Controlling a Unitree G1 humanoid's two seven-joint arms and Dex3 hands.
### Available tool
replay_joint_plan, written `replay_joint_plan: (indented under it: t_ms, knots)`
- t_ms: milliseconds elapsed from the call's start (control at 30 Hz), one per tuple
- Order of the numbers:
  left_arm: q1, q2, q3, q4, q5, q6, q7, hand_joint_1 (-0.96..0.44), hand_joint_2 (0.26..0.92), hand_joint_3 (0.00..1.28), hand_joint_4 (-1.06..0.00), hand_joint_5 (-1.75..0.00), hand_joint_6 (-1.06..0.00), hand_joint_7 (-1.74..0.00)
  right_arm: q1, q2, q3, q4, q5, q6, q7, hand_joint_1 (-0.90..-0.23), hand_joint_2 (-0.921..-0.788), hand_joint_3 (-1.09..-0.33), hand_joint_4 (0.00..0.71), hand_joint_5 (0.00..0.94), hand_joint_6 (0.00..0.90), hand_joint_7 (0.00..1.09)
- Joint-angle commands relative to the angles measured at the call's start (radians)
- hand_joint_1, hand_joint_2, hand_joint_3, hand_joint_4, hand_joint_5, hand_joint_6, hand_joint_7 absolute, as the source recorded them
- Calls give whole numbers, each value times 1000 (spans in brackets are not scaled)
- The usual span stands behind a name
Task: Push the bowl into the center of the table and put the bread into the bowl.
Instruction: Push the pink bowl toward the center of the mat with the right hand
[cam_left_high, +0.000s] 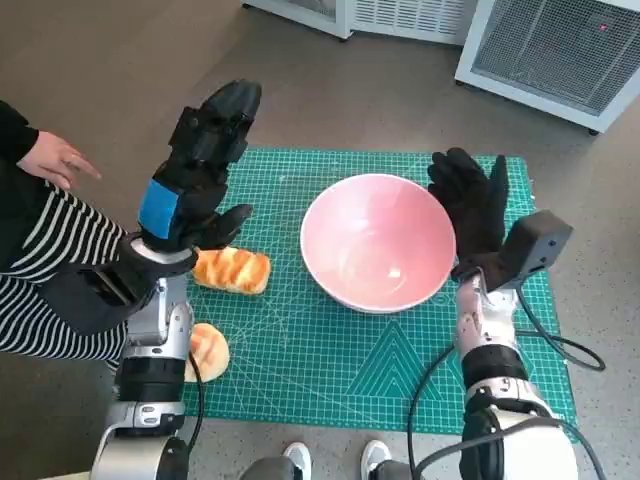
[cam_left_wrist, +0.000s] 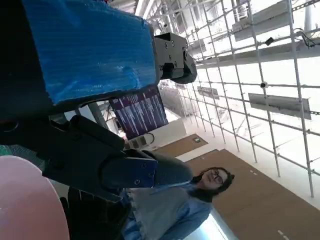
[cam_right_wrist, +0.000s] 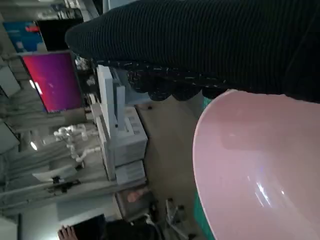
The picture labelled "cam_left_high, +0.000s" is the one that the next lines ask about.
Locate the round toy bread bun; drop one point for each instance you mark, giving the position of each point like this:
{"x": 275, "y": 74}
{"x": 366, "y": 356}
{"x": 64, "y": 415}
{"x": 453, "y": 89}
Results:
{"x": 212, "y": 350}

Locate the white cabinet with mesh panel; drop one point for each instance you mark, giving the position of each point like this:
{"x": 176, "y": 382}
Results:
{"x": 550, "y": 50}

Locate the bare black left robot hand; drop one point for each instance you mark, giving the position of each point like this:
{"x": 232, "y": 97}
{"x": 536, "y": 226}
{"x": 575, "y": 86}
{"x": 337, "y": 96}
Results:
{"x": 200, "y": 150}

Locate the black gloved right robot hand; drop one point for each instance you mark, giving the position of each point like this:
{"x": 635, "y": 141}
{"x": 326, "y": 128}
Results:
{"x": 475, "y": 210}

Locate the white framed cabinet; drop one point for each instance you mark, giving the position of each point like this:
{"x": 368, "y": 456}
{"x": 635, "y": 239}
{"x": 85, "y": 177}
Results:
{"x": 340, "y": 15}

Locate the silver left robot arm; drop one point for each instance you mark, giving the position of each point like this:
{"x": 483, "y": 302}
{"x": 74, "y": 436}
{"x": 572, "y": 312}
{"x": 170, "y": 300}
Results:
{"x": 155, "y": 325}

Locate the person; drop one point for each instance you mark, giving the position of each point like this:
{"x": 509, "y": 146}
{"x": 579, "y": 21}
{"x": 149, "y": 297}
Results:
{"x": 50, "y": 280}
{"x": 297, "y": 455}

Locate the green cutting mat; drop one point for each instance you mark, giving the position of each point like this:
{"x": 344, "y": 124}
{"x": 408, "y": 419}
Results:
{"x": 310, "y": 350}

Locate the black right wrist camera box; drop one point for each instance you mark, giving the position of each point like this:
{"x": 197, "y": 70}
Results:
{"x": 537, "y": 240}

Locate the white louvred unit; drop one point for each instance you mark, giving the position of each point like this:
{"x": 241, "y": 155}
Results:
{"x": 410, "y": 20}

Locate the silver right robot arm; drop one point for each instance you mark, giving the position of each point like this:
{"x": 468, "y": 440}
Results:
{"x": 487, "y": 325}

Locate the pink bowl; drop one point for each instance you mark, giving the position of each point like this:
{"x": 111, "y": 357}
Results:
{"x": 375, "y": 240}

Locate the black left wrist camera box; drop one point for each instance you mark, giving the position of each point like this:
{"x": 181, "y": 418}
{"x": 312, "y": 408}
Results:
{"x": 85, "y": 300}

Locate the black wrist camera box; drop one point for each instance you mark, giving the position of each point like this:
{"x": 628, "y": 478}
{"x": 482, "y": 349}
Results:
{"x": 85, "y": 300}
{"x": 537, "y": 240}

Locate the person's hand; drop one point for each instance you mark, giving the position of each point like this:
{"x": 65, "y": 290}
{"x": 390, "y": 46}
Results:
{"x": 55, "y": 160}

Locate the braided toy bread loaf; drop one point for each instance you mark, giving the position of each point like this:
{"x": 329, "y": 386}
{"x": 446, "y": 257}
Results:
{"x": 235, "y": 272}

